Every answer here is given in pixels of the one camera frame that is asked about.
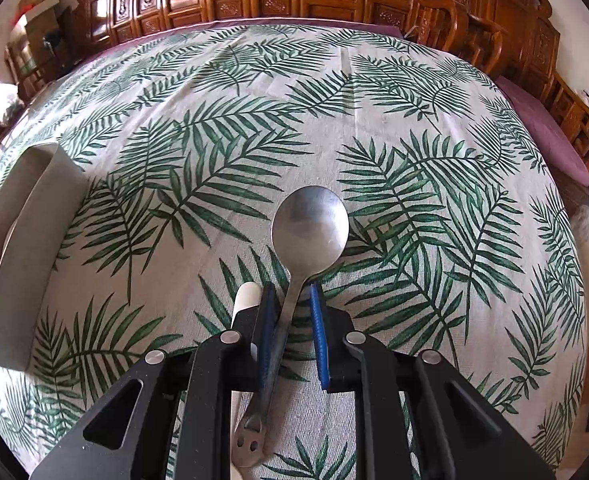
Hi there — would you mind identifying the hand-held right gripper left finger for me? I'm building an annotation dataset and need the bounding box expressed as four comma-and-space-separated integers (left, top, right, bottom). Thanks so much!
32, 282, 279, 480

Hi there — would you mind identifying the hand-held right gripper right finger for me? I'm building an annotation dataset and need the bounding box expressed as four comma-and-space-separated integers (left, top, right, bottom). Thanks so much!
309, 283, 558, 480

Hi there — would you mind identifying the white plastic spoon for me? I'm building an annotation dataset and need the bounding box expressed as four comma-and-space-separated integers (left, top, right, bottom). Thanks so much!
229, 282, 263, 480

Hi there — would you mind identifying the metal spoon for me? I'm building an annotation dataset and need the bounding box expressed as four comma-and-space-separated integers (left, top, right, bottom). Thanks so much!
232, 186, 350, 468

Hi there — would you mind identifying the grey utensil tray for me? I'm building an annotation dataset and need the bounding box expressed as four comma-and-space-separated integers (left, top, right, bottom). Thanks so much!
0, 142, 89, 372

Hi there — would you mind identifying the leaf print tablecloth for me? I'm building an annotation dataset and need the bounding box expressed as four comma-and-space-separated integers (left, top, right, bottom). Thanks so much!
0, 25, 588, 480

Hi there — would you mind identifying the purple table cover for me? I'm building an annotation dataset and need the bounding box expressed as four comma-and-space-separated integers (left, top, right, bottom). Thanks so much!
73, 18, 406, 69

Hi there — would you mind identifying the purple seat cushion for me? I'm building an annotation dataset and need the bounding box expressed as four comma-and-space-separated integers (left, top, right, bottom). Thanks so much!
494, 75, 589, 187

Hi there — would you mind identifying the wooden armchair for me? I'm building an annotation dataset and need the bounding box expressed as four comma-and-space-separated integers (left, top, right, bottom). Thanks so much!
407, 0, 506, 79

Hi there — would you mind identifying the white plastic bag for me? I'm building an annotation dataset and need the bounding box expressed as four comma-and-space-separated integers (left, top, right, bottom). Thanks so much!
0, 78, 24, 117

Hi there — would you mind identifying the carved wooden sofa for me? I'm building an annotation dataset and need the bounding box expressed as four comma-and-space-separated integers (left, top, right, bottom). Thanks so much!
443, 0, 589, 177

